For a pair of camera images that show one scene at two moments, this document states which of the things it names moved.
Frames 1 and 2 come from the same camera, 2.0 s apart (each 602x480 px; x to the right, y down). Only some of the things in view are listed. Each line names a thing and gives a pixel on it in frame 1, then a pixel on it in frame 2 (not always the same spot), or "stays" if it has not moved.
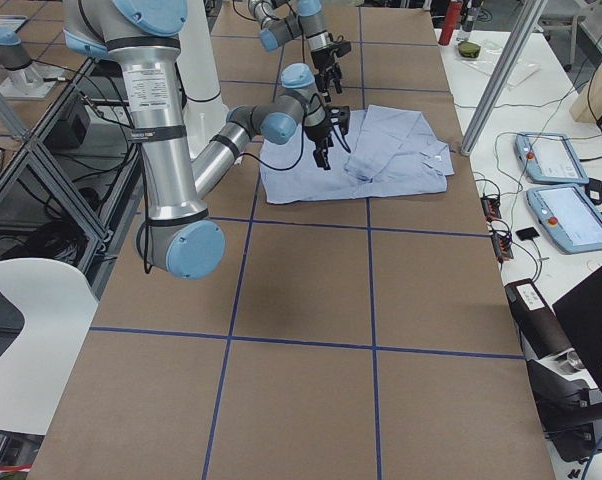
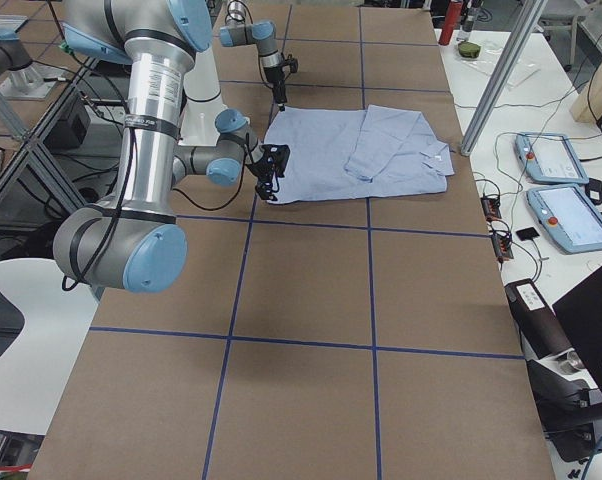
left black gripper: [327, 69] to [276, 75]
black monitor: [591, 314] stays
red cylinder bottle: [448, 29] stays
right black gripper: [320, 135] to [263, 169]
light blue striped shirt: [390, 151] stays
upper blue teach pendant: [549, 157] stays
